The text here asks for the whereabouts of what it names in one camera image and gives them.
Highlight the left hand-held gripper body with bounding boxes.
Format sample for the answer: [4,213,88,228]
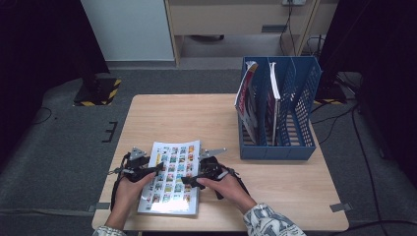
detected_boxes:
[109,147,152,183]

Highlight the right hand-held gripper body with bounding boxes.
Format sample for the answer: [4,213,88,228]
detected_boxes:
[198,147,228,181]

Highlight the white magazine with colourful grid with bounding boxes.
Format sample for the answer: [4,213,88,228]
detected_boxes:
[137,140,202,217]

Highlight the red and grey magazine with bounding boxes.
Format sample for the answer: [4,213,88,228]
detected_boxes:
[234,60,264,147]

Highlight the blue plastic file rack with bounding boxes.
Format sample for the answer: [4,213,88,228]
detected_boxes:
[236,55,323,161]

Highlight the person's right hand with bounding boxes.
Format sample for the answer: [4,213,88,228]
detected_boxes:
[196,164,259,216]

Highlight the person's left hand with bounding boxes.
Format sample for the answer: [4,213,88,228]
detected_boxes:
[112,171,157,220]

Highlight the grey tape piece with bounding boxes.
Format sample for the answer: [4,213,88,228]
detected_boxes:
[328,202,353,213]
[88,202,111,212]

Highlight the black stand base yellow stripes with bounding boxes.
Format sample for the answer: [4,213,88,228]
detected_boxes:
[313,72,348,106]
[72,77,122,107]

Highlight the white cabinet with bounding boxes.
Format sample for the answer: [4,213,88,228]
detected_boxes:
[80,0,175,62]

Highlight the black curtain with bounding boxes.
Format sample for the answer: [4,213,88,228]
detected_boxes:
[319,0,417,188]
[0,0,111,165]

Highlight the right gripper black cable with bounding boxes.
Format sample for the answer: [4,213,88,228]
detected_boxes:
[214,166,251,201]

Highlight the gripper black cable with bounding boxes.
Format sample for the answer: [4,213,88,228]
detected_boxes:
[214,166,251,201]
[109,153,131,212]

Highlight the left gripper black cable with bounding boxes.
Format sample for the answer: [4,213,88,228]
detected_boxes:
[109,153,131,212]

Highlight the thin black floor cable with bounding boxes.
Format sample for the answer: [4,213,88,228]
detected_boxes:
[32,106,53,126]

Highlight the long black floor cable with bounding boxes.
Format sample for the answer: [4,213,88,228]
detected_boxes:
[350,104,417,230]

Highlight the black hanging cable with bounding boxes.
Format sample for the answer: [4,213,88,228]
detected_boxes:
[278,3,298,57]

